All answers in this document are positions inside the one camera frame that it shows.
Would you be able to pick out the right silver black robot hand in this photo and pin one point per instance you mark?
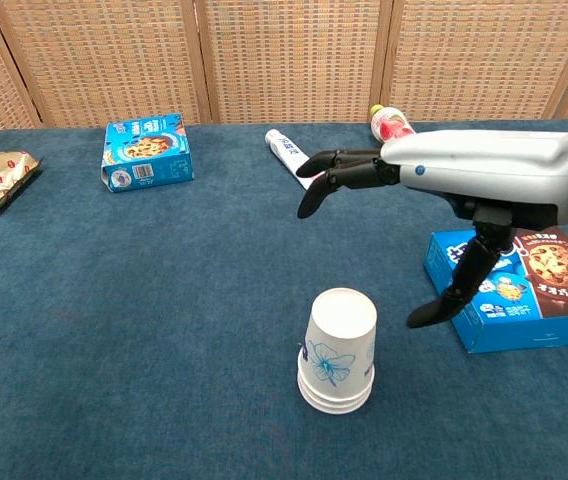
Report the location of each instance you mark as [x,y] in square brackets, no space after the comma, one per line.
[489,165]

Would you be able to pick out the paper cup blue dandelion print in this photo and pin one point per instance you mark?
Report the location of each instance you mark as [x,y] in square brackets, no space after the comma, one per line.
[341,330]

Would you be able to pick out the paper cup blue dragonfly print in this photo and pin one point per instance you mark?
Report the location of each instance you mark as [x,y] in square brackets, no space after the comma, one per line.
[336,400]

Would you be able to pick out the large flat blue cookie box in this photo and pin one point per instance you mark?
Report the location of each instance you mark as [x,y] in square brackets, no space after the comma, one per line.
[554,280]

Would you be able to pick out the paper cup green flower print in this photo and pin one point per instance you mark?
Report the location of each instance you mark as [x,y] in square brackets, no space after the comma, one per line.
[336,410]

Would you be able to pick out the small blue cookie box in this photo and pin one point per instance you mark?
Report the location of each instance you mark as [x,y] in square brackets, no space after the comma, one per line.
[146,150]

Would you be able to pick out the clear bottle with pink label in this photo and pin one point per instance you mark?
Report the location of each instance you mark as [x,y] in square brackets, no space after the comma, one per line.
[389,125]

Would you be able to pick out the white toothpaste tube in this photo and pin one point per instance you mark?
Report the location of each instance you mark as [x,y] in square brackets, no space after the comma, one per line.
[286,150]

